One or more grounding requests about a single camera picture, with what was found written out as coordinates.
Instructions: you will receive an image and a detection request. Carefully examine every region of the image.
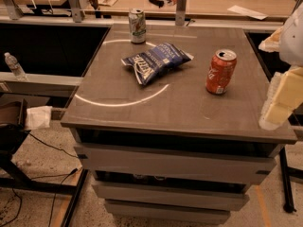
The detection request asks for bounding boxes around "white crumpled paper towel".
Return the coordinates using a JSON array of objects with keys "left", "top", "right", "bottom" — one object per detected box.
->
[{"left": 25, "top": 106, "right": 52, "bottom": 130}]

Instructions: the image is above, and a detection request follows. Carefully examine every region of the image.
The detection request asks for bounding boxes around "top grey drawer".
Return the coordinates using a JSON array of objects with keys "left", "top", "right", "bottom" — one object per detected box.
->
[{"left": 75, "top": 143, "right": 276, "bottom": 184}]

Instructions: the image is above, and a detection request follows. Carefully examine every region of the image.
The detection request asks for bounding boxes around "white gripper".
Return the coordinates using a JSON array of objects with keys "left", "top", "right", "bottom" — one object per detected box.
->
[{"left": 258, "top": 4, "right": 303, "bottom": 131}]

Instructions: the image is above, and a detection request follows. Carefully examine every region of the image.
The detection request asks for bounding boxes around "blue chip bag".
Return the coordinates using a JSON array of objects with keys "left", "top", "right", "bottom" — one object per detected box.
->
[{"left": 121, "top": 43, "right": 193, "bottom": 85}]

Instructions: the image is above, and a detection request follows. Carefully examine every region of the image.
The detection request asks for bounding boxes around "clear plastic water bottle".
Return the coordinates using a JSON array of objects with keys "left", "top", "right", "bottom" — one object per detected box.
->
[{"left": 4, "top": 52, "right": 27, "bottom": 81}]

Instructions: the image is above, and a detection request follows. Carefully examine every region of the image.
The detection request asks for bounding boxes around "paper note on desk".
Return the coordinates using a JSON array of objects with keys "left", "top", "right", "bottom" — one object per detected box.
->
[{"left": 98, "top": 0, "right": 118, "bottom": 7}]

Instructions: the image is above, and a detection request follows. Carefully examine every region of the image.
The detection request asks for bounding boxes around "grey drawer cabinet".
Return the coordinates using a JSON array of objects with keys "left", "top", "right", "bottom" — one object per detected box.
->
[{"left": 60, "top": 23, "right": 298, "bottom": 225}]

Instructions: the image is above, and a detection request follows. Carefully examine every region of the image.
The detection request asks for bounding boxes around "red coke can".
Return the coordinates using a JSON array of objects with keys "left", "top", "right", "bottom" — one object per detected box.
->
[{"left": 205, "top": 48, "right": 237, "bottom": 95}]

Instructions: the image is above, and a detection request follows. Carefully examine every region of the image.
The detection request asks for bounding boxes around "middle grey drawer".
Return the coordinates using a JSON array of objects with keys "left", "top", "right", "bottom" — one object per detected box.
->
[{"left": 93, "top": 182, "right": 249, "bottom": 211}]

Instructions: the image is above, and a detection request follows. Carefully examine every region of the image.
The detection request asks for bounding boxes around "white green soda can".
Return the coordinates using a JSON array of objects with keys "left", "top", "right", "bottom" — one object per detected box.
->
[{"left": 129, "top": 9, "right": 146, "bottom": 44}]

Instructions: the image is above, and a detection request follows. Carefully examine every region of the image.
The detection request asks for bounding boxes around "bottom grey drawer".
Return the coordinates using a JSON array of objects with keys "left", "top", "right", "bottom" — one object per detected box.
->
[{"left": 104, "top": 200, "right": 230, "bottom": 225}]

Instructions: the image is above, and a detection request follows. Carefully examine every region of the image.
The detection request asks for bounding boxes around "black floor cable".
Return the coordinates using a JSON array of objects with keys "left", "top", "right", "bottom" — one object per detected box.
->
[{"left": 0, "top": 132, "right": 80, "bottom": 227}]

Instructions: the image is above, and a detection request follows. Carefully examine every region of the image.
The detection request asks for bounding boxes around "grey drawer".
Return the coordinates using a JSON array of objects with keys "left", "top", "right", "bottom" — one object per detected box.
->
[
  {"left": 93, "top": 182, "right": 249, "bottom": 211},
  {"left": 104, "top": 200, "right": 230, "bottom": 225},
  {"left": 75, "top": 143, "right": 276, "bottom": 184}
]

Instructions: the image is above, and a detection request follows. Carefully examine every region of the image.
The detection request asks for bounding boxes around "black table leg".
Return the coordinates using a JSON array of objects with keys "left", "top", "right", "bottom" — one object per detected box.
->
[{"left": 279, "top": 148, "right": 295, "bottom": 214}]

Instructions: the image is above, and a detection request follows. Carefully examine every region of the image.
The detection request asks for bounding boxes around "white paper sheet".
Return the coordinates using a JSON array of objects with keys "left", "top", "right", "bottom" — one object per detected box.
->
[{"left": 227, "top": 5, "right": 267, "bottom": 20}]

